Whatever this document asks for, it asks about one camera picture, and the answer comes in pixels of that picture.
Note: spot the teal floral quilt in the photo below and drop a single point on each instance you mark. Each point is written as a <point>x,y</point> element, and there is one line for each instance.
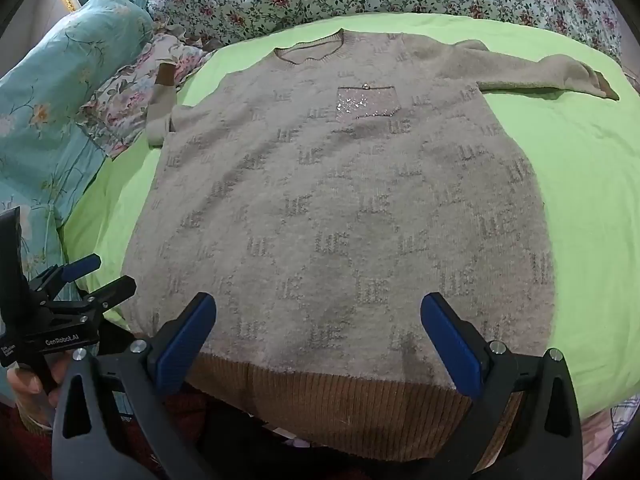
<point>50,85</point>

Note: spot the pink floral ruffled pillow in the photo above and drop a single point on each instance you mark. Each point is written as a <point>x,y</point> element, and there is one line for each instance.
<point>125,90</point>

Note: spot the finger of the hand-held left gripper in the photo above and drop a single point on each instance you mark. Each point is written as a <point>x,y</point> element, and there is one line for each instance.
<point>117,290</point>
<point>80,264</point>

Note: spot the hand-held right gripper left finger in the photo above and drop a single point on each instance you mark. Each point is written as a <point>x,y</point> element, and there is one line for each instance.
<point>185,347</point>

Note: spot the blue plaid cloth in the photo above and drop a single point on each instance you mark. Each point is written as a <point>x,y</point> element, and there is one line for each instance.
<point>625,410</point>

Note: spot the person's left hand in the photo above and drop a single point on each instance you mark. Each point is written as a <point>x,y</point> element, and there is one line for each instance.
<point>25,385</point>

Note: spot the beige patterned knit sweater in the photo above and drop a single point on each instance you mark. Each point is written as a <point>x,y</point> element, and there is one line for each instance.
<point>325,210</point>

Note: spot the light green bed sheet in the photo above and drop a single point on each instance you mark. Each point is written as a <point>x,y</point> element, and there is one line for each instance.
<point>575,185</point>

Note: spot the person's dark red clothing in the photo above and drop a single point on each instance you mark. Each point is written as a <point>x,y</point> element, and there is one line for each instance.
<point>20,455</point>

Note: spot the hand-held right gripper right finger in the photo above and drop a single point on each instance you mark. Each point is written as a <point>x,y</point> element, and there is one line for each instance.
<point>450,347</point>

